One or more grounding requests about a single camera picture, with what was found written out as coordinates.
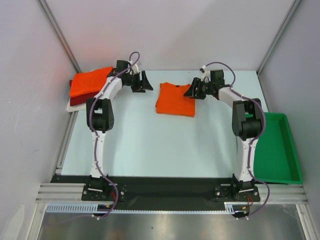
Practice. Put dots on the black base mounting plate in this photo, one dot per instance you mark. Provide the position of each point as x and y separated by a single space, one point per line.
162 193

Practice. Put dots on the folded dark red t-shirt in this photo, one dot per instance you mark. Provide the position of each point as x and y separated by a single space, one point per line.
77 100

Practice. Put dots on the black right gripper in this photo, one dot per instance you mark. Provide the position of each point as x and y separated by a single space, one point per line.
199 88

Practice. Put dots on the aluminium frame rail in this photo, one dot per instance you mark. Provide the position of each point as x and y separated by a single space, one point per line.
72 193

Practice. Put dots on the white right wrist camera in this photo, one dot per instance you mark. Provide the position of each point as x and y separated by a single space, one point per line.
206 75

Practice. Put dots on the white slotted cable duct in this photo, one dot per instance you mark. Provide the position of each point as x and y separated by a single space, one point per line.
101 208

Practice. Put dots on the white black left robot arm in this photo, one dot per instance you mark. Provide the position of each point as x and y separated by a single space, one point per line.
99 111

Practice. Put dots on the left corner aluminium post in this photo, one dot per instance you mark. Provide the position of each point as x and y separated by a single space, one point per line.
48 14

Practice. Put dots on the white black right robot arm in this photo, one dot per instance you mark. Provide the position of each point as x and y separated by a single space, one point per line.
248 121

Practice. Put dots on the folded orange t-shirt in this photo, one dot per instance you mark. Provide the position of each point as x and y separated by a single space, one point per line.
98 76

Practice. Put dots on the green plastic tray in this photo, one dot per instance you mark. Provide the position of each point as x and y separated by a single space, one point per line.
275 158

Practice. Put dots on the orange t-shirt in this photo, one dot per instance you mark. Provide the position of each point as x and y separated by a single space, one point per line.
171 100
98 76

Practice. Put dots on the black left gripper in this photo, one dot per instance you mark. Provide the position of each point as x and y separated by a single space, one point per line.
144 84

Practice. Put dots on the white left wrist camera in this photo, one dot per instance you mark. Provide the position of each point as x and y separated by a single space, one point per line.
134 68

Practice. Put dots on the corner aluminium post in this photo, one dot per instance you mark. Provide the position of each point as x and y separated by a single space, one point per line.
279 34
48 14

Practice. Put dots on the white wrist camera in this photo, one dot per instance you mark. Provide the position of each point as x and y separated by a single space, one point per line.
206 75
134 68

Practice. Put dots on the right corner aluminium post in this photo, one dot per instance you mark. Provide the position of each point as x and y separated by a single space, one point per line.
279 34

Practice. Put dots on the folded white t-shirt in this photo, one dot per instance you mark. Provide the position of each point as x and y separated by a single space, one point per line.
75 108

